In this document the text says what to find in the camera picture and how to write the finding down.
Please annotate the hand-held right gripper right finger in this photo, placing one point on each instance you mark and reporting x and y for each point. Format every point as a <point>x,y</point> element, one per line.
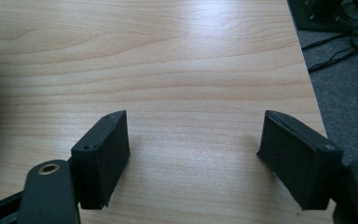
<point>298,161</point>

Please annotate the black equipment base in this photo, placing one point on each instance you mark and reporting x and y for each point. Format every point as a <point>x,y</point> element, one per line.
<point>318,14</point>

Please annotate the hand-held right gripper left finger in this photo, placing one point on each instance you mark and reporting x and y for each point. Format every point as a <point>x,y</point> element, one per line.
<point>101,161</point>

